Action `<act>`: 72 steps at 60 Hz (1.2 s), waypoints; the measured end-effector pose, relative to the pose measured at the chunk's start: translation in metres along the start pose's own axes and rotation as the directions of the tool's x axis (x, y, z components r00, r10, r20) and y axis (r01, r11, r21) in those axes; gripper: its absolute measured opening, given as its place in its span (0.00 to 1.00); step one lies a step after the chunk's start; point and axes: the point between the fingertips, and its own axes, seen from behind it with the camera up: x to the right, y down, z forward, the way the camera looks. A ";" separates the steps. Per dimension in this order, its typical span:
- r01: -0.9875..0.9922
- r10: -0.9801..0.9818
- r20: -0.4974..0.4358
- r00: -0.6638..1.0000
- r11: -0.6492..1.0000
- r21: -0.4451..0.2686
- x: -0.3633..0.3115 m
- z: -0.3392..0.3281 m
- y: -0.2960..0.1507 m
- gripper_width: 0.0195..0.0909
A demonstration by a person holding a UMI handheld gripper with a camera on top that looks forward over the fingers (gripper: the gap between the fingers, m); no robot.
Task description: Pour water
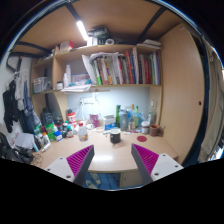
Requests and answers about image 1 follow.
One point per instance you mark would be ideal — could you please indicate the ceiling light tube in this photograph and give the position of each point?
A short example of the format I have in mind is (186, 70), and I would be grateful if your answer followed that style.
(82, 30)

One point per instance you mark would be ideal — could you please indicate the pink pouch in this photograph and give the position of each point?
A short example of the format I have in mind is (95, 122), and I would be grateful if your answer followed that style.
(95, 120)

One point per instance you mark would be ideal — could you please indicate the dark hanging clothes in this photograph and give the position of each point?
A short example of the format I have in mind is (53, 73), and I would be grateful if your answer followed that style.
(16, 103)

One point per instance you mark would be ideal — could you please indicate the black bag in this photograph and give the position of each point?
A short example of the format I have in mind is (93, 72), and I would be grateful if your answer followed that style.
(11, 151)

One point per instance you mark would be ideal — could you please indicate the green glass bottle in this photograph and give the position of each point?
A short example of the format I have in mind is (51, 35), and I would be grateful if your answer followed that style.
(118, 115)

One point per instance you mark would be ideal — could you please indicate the grey shaker bottle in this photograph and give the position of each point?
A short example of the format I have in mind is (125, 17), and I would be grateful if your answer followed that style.
(123, 120)

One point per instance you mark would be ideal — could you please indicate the red and white canister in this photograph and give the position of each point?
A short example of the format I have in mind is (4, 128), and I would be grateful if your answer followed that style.
(71, 118)

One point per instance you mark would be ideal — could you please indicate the beige curtain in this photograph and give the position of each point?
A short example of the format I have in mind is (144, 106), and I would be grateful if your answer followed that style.
(213, 126)

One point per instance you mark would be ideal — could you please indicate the light wooden wardrobe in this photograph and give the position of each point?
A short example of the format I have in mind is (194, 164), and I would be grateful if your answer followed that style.
(181, 90)

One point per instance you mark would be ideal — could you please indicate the blue and white carton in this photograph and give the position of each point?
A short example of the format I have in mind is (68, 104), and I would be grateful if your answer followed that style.
(109, 122)

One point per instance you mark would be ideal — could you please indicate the green plastic container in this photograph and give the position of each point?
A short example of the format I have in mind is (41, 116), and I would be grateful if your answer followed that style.
(50, 130)

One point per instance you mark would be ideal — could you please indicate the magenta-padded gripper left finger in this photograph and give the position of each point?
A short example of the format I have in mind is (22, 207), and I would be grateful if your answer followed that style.
(79, 160)

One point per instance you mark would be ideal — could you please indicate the wooden shelf unit with books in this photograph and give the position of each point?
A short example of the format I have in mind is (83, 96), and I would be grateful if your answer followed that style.
(106, 68)

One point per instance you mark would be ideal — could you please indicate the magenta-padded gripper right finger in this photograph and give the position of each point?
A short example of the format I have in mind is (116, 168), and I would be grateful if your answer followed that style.
(146, 159)

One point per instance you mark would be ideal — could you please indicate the white-lidded brown jar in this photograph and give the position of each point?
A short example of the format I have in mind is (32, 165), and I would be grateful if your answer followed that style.
(145, 128)

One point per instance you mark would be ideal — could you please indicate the brown mug with spoon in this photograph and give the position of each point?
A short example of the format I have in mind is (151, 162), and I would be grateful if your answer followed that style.
(154, 130)

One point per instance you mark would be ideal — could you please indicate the clear red-capped drink bottle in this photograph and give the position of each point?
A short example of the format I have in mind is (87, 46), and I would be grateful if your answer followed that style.
(82, 132)

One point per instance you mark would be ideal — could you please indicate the black mug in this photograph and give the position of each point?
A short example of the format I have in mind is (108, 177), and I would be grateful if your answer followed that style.
(115, 136)

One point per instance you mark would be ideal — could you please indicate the white desk lamp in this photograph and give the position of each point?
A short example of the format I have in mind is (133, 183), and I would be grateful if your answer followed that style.
(90, 101)

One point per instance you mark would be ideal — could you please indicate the clear glass bottle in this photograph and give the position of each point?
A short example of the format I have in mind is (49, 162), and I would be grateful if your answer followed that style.
(152, 114)

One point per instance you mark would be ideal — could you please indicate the blue-capped white bottle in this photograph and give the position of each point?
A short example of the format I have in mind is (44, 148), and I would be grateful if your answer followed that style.
(58, 135)

